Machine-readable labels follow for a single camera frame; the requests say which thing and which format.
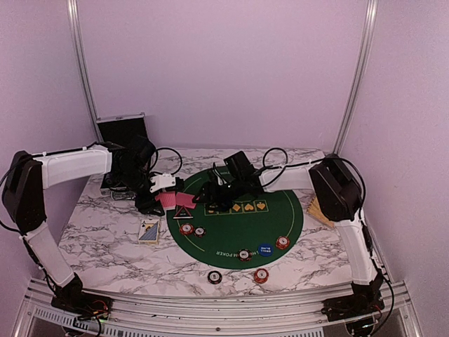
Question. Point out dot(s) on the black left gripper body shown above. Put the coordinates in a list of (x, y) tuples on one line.
[(144, 203)]

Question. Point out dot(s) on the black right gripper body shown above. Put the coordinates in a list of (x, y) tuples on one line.
[(224, 197)]

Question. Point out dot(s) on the red backed card deck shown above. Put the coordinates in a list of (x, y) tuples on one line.
[(167, 199)]

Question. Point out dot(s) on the red chip stack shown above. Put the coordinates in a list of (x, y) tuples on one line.
[(186, 229), (282, 242), (261, 275)]

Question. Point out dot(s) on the dark hundred chip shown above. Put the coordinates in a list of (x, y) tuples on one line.
[(199, 232)]

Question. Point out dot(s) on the blue small blind button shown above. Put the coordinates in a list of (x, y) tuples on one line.
[(265, 250)]

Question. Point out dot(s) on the dark chip stack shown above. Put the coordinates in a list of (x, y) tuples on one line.
[(214, 277), (244, 255)]

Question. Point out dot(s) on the red chip stack front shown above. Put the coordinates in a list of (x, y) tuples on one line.
[(261, 275)]

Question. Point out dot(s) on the dealt red card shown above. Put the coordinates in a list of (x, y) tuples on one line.
[(185, 200)]

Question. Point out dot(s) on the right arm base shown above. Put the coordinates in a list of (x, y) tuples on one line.
[(346, 307)]

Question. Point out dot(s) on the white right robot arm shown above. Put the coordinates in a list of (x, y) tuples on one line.
[(338, 187)]

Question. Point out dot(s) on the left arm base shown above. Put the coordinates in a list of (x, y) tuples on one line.
[(86, 305)]

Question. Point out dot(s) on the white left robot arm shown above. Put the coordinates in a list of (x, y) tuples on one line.
[(30, 174)]

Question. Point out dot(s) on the blue card box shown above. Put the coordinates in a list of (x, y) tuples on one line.
[(149, 232)]

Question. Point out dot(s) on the triangular all in button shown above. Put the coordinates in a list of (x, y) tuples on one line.
[(181, 213)]

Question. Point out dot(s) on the round green poker mat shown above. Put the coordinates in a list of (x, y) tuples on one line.
[(250, 222)]

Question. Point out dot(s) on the aluminium poker case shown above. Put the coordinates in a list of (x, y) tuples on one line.
[(120, 130)]

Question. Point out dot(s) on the woven bamboo tray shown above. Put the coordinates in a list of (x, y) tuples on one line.
[(314, 210)]

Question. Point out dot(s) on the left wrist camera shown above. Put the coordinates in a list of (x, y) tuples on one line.
[(161, 181)]

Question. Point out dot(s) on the front aluminium rail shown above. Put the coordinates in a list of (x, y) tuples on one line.
[(296, 313)]

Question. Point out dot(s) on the left aluminium frame post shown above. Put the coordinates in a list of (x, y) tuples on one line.
[(72, 6)]

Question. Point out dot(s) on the aluminium frame post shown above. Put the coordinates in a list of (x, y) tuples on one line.
[(72, 6), (361, 66)]

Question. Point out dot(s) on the right aluminium frame post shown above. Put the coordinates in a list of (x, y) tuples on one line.
[(361, 66)]

